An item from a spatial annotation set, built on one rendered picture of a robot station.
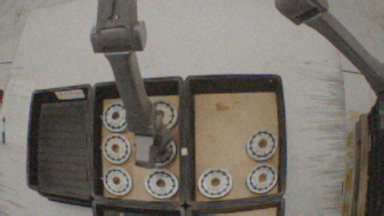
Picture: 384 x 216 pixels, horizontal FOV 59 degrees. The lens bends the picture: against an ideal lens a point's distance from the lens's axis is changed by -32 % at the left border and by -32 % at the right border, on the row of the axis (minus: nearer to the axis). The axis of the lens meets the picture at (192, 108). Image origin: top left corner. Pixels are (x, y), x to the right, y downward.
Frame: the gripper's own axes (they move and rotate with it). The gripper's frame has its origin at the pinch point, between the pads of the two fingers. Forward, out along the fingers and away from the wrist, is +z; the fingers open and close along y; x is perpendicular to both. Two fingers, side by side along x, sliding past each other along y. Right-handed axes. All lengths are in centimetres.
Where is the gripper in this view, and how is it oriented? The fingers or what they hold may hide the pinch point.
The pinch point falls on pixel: (157, 148)
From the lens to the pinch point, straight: 139.7
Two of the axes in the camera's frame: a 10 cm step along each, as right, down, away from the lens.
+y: 7.0, -6.9, 1.9
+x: -7.1, -6.4, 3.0
